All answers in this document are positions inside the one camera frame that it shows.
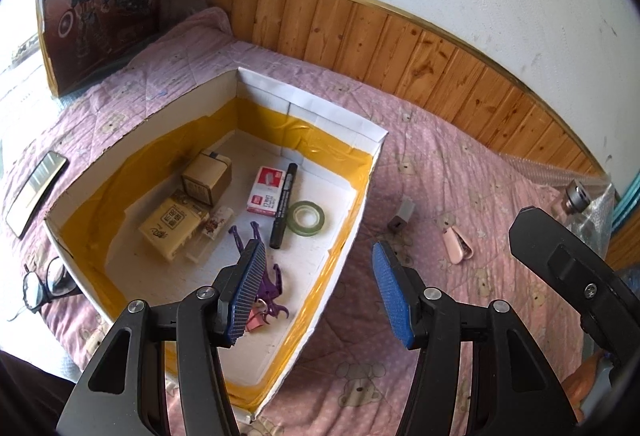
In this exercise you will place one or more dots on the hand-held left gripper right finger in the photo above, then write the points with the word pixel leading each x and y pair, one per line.
pixel 390 286

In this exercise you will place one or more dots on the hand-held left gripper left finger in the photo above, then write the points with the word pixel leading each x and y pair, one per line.
pixel 250 286

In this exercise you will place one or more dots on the purple toy figure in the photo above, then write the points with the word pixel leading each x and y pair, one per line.
pixel 272 288

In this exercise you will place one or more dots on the pink binder clip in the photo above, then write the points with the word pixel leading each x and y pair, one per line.
pixel 257 318

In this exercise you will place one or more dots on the red and white staple box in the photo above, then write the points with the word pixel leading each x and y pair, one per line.
pixel 267 191

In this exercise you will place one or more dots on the brown cardboard cube box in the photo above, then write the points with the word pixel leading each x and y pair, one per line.
pixel 207 178

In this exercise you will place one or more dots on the white cardboard box yellow tape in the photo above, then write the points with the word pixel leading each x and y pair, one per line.
pixel 310 113

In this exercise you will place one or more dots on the person's right hand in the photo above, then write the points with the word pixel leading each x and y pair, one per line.
pixel 587 376

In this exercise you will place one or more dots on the pink bear print blanket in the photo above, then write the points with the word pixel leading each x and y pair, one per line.
pixel 450 316

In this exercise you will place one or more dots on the small grey adapter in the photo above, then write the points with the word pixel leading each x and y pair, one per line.
pixel 402 216

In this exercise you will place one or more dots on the green tape roll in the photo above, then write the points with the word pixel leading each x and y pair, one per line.
pixel 300 226

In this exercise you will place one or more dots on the pink hair clip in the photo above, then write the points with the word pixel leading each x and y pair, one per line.
pixel 457 246

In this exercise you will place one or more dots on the black marker pen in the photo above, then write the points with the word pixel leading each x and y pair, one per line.
pixel 285 206

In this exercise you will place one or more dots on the yellow printed carton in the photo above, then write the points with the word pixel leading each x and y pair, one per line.
pixel 170 226

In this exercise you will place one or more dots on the black rimmed glasses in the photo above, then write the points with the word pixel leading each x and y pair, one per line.
pixel 37 291

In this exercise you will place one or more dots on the black smartphone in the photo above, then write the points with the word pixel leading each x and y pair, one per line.
pixel 35 193

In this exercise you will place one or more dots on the robot figure toy box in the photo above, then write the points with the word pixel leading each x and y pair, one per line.
pixel 95 26

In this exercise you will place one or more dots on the wooden wall panelling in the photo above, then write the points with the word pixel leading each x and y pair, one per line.
pixel 400 46

